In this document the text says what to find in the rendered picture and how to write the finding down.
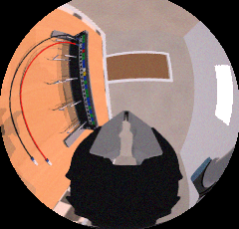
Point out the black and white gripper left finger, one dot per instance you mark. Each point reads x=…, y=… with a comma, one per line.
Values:
x=103, y=142

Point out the grey port rack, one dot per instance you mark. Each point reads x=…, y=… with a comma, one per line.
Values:
x=81, y=86

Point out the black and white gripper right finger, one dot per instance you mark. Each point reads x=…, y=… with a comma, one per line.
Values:
x=147, y=142

